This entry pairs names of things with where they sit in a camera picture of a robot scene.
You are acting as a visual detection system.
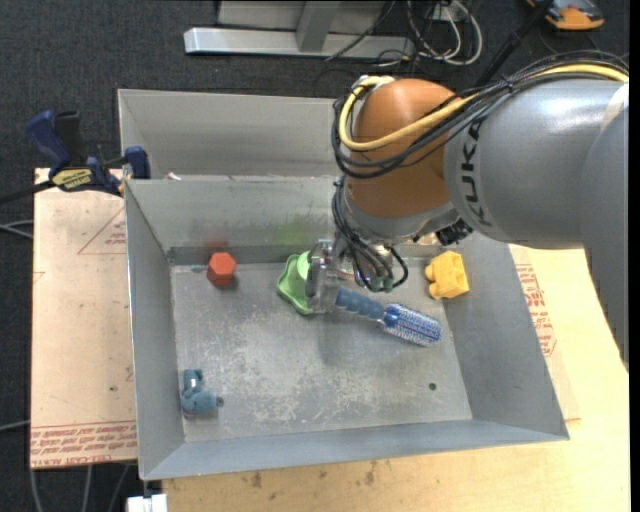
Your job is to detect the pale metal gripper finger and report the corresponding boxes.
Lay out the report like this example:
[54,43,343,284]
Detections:
[310,282,343,315]
[305,239,334,302]

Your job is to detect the blue bristle brush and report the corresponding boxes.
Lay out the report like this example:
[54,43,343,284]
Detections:
[333,287,444,349]

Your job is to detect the green plastic cup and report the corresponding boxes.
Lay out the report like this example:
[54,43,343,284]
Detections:
[276,250,321,317]

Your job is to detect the grey metal bin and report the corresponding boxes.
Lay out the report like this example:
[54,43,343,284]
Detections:
[117,88,571,482]

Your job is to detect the red hexagonal block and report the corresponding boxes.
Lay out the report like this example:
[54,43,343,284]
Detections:
[206,251,238,289]

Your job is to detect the yellow toy brick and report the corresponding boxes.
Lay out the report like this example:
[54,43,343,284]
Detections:
[424,250,471,301]

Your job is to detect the blue toy animal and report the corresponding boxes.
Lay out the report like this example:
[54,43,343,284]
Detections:
[180,368,220,421]

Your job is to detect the brown cardboard board red print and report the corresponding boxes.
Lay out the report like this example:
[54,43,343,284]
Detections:
[29,167,584,472]

